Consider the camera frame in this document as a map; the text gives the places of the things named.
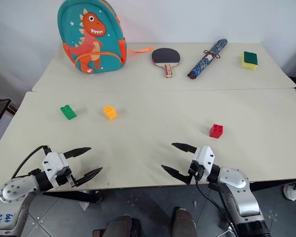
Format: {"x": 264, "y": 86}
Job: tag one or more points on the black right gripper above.
{"x": 195, "y": 174}

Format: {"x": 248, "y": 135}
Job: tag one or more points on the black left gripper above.
{"x": 64, "y": 179}

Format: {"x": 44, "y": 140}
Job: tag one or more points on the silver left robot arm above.
{"x": 12, "y": 192}

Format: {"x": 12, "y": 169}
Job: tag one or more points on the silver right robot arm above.
{"x": 239, "y": 187}

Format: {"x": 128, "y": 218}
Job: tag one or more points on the red toy brick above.
{"x": 216, "y": 131}

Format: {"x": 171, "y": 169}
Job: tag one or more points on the green toy brick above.
{"x": 68, "y": 112}

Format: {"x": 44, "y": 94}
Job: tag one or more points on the orange toy brick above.
{"x": 110, "y": 113}

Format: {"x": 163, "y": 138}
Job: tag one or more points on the dark rounded shape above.
{"x": 123, "y": 225}
{"x": 184, "y": 222}

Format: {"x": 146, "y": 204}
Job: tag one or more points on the blue patterned rolled umbrella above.
{"x": 207, "y": 59}

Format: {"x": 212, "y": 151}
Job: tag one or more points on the black table tennis paddle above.
{"x": 165, "y": 56}

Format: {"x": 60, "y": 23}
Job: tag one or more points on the white shoe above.
{"x": 291, "y": 192}

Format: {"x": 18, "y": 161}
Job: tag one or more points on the yellow green sponge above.
{"x": 249, "y": 59}

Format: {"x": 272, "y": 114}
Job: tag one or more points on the teal dinosaur backpack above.
{"x": 93, "y": 27}

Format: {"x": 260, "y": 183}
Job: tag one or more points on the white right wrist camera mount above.
{"x": 205, "y": 158}

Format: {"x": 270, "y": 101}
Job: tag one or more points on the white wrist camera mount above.
{"x": 51, "y": 168}
{"x": 205, "y": 158}

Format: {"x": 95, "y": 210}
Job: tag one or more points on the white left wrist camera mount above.
{"x": 51, "y": 168}

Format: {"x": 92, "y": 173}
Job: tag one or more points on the black table frame bar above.
{"x": 276, "y": 184}
{"x": 74, "y": 196}

